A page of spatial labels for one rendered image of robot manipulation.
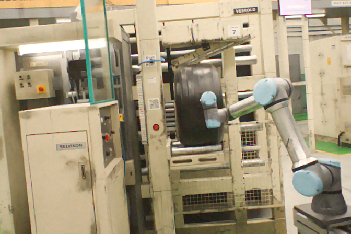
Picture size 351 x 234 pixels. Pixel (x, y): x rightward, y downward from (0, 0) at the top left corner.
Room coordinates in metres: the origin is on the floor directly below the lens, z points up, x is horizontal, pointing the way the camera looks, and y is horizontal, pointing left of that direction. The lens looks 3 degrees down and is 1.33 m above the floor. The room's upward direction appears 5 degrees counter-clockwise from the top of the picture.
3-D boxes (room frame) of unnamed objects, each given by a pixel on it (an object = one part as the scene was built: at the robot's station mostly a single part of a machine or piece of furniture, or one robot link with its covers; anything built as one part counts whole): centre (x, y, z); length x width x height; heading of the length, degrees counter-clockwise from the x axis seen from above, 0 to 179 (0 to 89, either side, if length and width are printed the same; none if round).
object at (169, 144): (2.53, 0.07, 0.90); 0.40 x 0.03 x 0.10; 179
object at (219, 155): (2.38, -0.11, 0.83); 0.36 x 0.09 x 0.06; 89
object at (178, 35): (2.82, -0.24, 1.71); 0.61 x 0.25 x 0.15; 89
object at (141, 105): (2.48, 0.23, 1.19); 0.05 x 0.04 x 0.48; 179
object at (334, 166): (1.60, -0.65, 0.88); 0.13 x 0.12 x 0.14; 132
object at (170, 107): (2.91, 0.10, 1.05); 0.20 x 0.15 x 0.30; 89
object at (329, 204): (1.60, -0.65, 0.77); 0.15 x 0.15 x 0.10
